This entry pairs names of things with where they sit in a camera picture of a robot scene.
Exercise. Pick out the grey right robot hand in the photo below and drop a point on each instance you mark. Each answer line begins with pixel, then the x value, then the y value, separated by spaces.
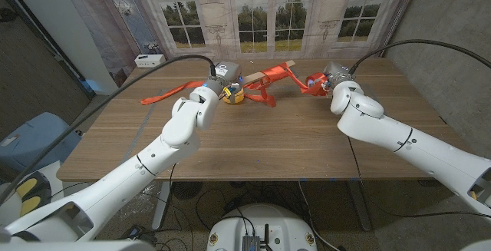
pixel 333 75

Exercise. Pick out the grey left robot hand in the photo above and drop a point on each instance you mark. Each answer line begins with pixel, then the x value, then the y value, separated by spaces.
pixel 226 74

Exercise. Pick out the wooden clip hanger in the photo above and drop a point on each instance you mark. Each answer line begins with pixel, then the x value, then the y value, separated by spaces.
pixel 264 73

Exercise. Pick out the red satin ribbon roll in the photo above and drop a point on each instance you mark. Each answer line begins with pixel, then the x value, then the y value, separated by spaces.
pixel 276 76

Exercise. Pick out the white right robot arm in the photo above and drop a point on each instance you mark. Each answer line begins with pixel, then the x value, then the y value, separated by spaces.
pixel 403 136

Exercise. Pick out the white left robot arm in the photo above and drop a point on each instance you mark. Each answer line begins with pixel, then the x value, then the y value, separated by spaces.
pixel 134 174

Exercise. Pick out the yellow toy pineapple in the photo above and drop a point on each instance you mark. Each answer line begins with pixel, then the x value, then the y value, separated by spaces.
pixel 234 98

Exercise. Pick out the white power strip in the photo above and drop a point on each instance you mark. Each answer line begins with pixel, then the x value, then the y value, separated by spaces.
pixel 149 61

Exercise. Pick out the round black floor fan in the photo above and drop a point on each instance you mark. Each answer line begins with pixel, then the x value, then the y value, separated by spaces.
pixel 186 190

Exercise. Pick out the grey table leg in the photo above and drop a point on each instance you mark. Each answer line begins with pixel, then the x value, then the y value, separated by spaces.
pixel 360 209

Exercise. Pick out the white table leg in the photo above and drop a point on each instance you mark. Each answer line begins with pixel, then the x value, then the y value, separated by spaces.
pixel 161 205

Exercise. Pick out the clear plastic bag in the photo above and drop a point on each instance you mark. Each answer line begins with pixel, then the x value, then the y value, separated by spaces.
pixel 142 201

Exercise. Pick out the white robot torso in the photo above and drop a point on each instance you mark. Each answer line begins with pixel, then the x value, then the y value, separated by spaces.
pixel 284 228

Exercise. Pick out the black radio box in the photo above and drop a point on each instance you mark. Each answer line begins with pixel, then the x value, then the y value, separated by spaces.
pixel 251 244

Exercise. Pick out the black floor device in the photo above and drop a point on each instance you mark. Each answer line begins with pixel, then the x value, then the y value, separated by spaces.
pixel 136 232

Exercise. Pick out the blue plastic container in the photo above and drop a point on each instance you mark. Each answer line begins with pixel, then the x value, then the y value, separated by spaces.
pixel 38 139

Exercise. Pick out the black yellow foot pedal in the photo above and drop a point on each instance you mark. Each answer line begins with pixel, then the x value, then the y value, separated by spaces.
pixel 32 195

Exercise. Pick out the white cabinet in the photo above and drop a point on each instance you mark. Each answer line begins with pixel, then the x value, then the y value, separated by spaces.
pixel 7 205

